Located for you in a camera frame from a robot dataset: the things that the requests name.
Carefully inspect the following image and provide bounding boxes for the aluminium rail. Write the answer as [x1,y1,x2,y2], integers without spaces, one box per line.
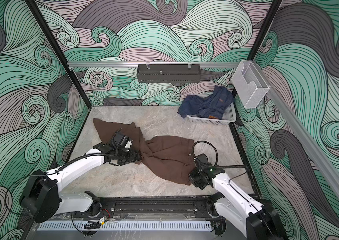
[67,61,239,69]
[250,61,339,199]

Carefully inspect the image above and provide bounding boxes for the black corrugated cable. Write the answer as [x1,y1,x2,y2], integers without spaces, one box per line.
[192,140,250,171]
[56,131,121,173]

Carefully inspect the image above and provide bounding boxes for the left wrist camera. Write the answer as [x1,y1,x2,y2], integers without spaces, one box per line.
[111,132,132,151]

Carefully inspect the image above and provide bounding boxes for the aluminium rear rail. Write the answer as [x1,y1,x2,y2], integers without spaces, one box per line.
[67,61,239,69]

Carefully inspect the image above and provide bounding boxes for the left black corrugated cable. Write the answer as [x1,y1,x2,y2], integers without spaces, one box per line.
[56,131,121,173]

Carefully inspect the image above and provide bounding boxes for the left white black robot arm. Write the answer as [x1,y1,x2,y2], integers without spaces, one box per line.
[19,143,141,224]

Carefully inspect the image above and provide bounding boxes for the black right corner post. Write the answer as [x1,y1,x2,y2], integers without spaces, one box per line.
[232,0,283,98]

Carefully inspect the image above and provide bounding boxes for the black left corner post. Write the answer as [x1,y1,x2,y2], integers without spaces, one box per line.
[25,0,92,110]

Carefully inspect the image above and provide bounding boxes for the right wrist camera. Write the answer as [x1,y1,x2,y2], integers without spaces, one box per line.
[194,154,210,165]

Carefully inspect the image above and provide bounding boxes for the white slotted cable duct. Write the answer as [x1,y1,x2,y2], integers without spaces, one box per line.
[37,220,212,231]

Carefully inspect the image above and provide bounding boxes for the aluminium right rail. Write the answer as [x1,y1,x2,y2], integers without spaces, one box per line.
[250,61,339,199]

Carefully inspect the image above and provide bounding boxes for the navy blue trousers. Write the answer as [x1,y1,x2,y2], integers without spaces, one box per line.
[178,86,234,120]

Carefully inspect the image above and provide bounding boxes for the clear plastic wall bin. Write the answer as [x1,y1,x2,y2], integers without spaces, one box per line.
[231,61,270,109]

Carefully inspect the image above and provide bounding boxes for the right black corrugated cable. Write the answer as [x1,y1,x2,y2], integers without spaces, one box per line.
[192,140,250,171]

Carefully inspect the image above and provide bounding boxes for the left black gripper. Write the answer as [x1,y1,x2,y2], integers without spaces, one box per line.
[116,148,143,165]

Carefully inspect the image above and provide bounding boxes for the white plastic laundry basket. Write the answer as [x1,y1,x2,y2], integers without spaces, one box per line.
[187,102,237,126]

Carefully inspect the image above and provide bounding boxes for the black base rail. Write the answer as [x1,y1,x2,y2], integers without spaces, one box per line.
[34,195,275,218]

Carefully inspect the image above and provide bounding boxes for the brown trousers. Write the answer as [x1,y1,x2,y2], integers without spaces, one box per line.
[93,119,196,186]

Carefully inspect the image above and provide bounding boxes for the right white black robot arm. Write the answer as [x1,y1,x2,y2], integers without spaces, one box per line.
[189,168,288,240]

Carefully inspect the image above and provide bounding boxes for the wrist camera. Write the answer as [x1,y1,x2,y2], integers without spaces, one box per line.
[194,154,210,165]
[111,132,132,151]

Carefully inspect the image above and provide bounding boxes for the black corner post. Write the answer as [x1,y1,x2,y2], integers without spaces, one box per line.
[25,0,92,110]
[232,0,283,98]

